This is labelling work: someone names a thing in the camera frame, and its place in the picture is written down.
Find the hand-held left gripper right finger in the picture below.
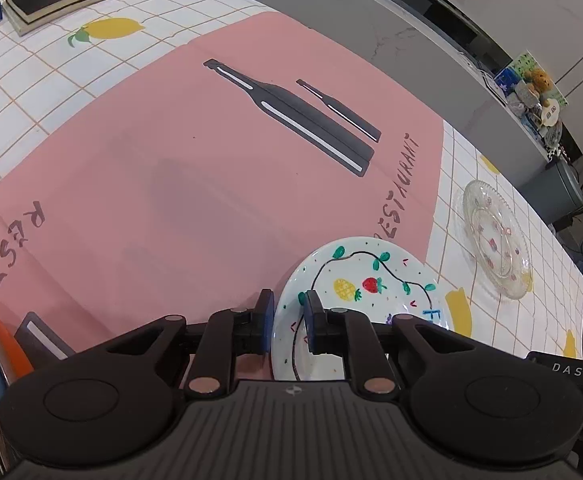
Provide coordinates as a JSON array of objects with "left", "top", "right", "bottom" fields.
[{"left": 304, "top": 290, "right": 501, "bottom": 396}]

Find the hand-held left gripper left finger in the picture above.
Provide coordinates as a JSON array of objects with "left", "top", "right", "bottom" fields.
[{"left": 72, "top": 288, "right": 276, "bottom": 396}]

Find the white fruit-painted plate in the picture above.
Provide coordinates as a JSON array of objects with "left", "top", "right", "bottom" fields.
[{"left": 272, "top": 236, "right": 455, "bottom": 382}]

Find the small floral glass plate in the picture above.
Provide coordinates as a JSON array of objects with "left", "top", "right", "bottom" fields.
[{"left": 471, "top": 204, "right": 523, "bottom": 282}]

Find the pink bottle-print placemat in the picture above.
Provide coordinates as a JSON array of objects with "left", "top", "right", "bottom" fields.
[{"left": 0, "top": 10, "right": 445, "bottom": 382}]

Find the large floral glass plate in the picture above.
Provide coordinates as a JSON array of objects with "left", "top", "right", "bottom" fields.
[{"left": 461, "top": 179, "right": 533, "bottom": 302}]

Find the grey trash bin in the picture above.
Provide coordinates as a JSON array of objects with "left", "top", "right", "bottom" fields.
[{"left": 521, "top": 156, "right": 583, "bottom": 227}]

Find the clear glass jar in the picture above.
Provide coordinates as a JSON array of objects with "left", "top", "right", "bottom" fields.
[{"left": 541, "top": 120, "right": 565, "bottom": 149}]

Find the brown teddy bear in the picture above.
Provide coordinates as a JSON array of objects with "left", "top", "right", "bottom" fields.
[{"left": 524, "top": 69, "right": 555, "bottom": 97}]

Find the green illustrated card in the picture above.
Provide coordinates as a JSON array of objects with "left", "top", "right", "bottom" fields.
[{"left": 511, "top": 50, "right": 570, "bottom": 109}]

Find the fruit-print checked tablecloth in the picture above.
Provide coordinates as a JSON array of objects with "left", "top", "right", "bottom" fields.
[{"left": 0, "top": 0, "right": 583, "bottom": 361}]

